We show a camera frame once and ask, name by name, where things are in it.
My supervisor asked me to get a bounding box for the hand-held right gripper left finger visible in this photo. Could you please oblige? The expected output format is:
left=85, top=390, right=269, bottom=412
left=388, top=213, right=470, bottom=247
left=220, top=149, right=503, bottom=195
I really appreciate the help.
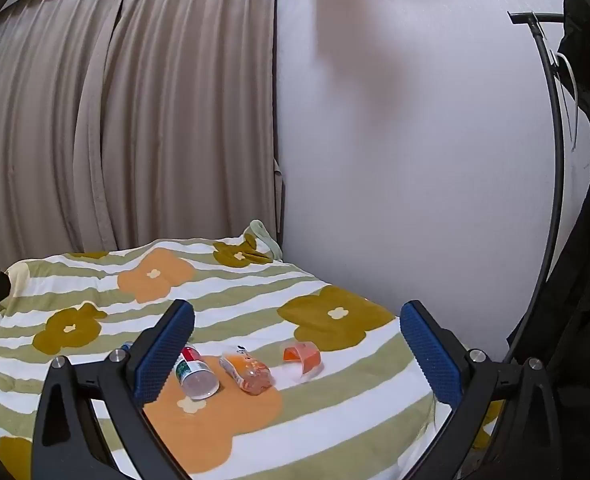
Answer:
left=31, top=299, right=196, bottom=480

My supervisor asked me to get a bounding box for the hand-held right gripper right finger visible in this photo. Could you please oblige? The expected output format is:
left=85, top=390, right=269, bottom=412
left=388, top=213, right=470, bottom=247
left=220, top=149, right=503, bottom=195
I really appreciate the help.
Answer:
left=400, top=300, right=562, bottom=480

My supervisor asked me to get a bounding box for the clear cup with orange lid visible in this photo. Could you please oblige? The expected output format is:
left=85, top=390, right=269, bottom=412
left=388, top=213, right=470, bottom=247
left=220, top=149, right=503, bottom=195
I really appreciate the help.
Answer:
left=280, top=340, right=324, bottom=380

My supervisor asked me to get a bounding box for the floral striped blanket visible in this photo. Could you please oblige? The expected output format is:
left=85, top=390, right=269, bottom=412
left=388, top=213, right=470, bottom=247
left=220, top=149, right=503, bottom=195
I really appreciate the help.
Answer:
left=0, top=236, right=503, bottom=480

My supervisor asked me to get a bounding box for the orange snack packet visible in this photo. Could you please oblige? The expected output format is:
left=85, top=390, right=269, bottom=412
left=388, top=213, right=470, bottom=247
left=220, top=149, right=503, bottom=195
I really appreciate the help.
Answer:
left=219, top=345, right=278, bottom=395

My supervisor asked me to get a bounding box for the pale green cloth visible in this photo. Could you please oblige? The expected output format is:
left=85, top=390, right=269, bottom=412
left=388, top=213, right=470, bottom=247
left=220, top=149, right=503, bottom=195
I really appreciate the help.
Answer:
left=243, top=219, right=284, bottom=262

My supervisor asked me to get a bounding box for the black hanging garment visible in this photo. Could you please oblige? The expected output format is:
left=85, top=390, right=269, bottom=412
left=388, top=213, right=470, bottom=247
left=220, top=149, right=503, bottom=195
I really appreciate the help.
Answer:
left=506, top=0, right=590, bottom=480

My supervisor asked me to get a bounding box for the black clothes rack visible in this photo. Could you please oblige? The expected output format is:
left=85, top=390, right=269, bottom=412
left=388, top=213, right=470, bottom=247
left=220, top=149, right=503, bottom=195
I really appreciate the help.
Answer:
left=506, top=10, right=568, bottom=356

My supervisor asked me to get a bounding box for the beige curtain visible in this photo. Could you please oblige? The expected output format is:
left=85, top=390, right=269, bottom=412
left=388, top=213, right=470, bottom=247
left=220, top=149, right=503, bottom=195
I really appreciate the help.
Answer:
left=0, top=0, right=286, bottom=267

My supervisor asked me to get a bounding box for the white clothes hanger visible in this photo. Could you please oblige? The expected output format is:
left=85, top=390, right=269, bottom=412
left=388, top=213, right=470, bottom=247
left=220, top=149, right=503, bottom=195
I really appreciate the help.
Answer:
left=550, top=50, right=582, bottom=152

